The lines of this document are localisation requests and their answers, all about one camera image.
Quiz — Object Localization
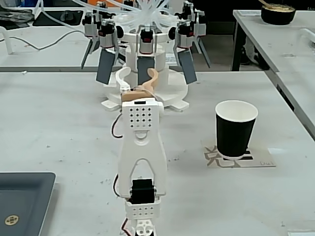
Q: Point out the white bracket stand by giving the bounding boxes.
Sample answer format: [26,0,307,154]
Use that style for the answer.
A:
[0,26,16,55]

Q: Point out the grey plastic tray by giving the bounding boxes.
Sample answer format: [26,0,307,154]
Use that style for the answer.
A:
[0,172,57,236]

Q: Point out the white side table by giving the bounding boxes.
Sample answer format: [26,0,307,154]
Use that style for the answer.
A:
[232,9,315,143]

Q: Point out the white back table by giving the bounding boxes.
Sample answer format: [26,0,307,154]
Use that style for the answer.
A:
[0,6,237,67]

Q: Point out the printed paper mat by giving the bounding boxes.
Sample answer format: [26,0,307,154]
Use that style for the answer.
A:
[200,140,278,170]

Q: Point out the white paper cup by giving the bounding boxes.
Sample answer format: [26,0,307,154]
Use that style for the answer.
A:
[215,99,259,159]

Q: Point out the dark grey flap panel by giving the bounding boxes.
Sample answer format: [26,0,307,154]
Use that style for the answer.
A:
[194,39,212,69]
[177,50,198,85]
[95,48,116,85]
[81,39,99,69]
[136,56,155,86]

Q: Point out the grey pump motor unit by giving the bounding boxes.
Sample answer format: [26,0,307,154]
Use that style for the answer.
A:
[97,21,125,50]
[194,9,207,37]
[82,12,100,39]
[137,24,157,56]
[168,21,197,50]

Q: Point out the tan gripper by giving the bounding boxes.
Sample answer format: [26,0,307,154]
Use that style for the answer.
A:
[115,67,160,103]

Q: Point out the clear plastic tubing bundle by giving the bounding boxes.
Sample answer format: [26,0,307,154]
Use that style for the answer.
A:
[36,0,188,32]

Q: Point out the red black servo cable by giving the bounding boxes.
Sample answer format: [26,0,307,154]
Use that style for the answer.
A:
[112,114,124,139]

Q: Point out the dark crumpled cloth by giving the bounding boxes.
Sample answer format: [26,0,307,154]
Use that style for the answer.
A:
[0,6,34,30]

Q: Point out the white curved handle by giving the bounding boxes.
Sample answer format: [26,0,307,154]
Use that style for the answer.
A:
[300,28,315,51]

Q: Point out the black bowl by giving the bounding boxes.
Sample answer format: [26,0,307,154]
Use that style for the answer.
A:
[260,4,296,25]

